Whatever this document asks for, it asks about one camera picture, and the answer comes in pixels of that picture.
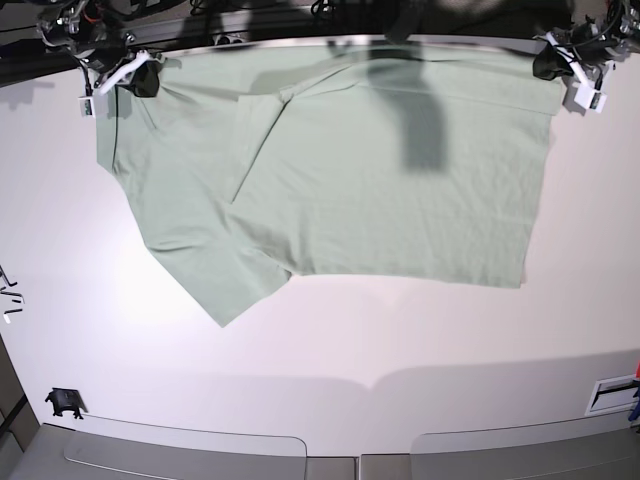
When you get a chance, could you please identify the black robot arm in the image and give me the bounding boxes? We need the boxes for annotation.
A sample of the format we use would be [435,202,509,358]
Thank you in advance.
[533,0,639,92]
[37,1,163,98]

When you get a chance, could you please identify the grey chair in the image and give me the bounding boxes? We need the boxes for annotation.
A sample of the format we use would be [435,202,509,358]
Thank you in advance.
[359,412,639,480]
[9,425,356,479]

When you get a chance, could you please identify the black table clamp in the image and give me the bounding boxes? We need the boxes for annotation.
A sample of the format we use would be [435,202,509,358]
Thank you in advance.
[45,388,87,420]

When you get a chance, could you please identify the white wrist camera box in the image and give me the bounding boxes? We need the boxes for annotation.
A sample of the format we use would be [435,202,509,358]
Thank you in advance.
[78,95,109,118]
[563,83,608,113]

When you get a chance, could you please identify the light green T-shirt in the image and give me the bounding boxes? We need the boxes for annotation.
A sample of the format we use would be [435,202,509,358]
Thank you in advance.
[96,45,564,326]

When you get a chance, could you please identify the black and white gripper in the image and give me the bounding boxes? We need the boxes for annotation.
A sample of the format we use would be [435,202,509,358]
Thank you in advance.
[533,29,608,91]
[92,48,165,98]

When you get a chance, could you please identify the grey chair left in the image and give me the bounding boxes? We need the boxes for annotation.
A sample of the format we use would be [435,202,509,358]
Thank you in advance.
[9,425,356,479]

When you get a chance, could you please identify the grey chair right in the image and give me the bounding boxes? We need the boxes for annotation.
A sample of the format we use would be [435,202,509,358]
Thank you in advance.
[359,412,639,480]

